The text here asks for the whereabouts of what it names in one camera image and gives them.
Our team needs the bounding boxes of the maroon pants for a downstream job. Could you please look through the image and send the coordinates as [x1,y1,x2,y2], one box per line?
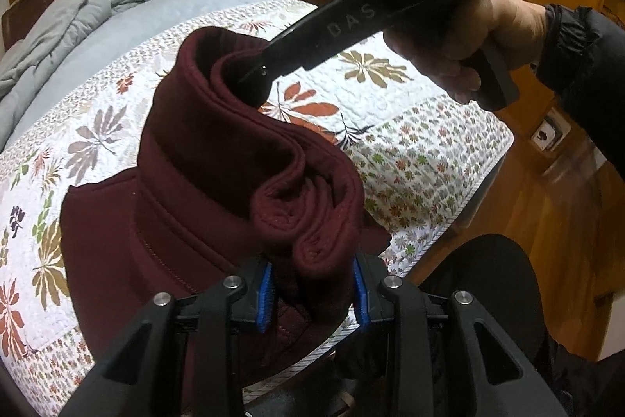
[59,27,391,384]

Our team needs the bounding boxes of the black jacket right forearm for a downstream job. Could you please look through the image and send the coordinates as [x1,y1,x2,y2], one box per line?
[535,4,625,175]

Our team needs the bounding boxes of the person right hand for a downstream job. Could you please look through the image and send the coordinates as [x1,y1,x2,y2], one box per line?
[384,0,548,105]

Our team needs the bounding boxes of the person black trouser leg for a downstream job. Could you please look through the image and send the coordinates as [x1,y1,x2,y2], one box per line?
[420,234,554,387]

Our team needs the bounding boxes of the floral white quilt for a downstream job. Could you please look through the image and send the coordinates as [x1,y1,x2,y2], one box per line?
[0,0,516,417]

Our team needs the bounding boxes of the wooden wardrobe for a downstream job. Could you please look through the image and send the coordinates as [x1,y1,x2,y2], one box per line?
[306,0,624,360]

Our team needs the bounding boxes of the light blue bed sheet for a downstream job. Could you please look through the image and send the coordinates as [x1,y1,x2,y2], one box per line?
[4,0,275,149]

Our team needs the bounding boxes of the grey-blue crumpled blanket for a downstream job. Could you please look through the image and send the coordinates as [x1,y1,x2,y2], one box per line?
[0,0,149,145]

